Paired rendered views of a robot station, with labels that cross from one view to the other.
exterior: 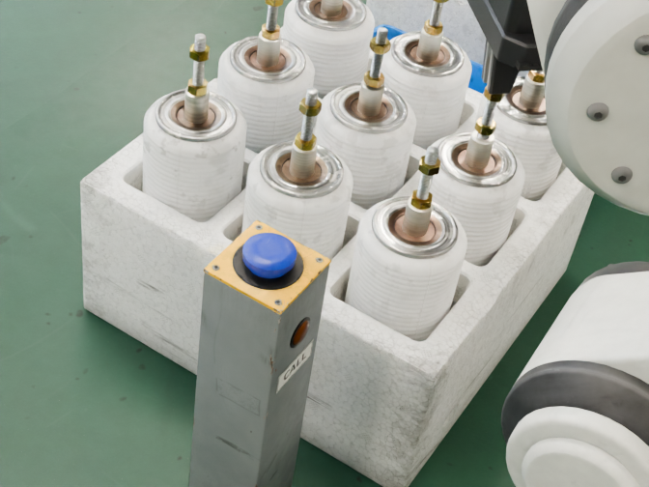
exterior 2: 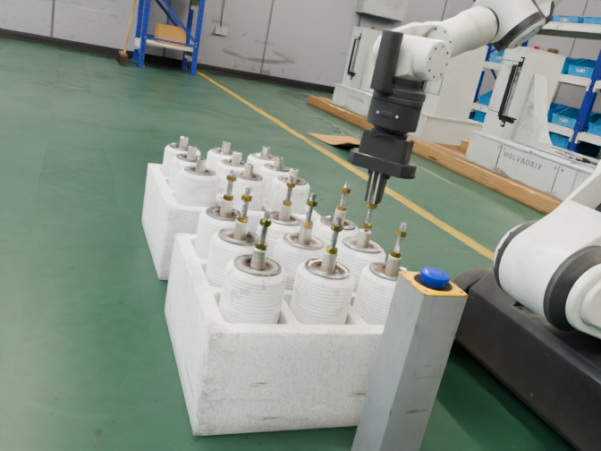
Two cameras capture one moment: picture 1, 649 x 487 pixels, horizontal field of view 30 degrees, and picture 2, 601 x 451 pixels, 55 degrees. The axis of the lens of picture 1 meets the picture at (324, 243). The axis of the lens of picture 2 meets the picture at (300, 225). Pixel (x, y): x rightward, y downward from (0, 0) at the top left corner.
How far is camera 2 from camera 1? 0.86 m
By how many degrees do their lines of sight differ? 48
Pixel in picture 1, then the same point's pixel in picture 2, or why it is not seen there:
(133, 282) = (245, 388)
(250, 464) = (425, 416)
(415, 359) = not seen: hidden behind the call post
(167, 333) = (267, 412)
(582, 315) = (543, 243)
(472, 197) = (379, 258)
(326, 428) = not seen: hidden behind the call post
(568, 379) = (583, 258)
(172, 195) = (265, 316)
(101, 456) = not seen: outside the picture
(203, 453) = (392, 432)
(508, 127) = (345, 234)
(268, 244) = (432, 270)
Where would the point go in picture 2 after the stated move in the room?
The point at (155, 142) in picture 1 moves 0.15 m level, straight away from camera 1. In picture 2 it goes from (258, 284) to (183, 248)
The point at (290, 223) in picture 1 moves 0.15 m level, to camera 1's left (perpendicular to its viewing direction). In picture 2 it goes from (345, 294) to (275, 314)
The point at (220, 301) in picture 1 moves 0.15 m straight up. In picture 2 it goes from (431, 310) to (463, 201)
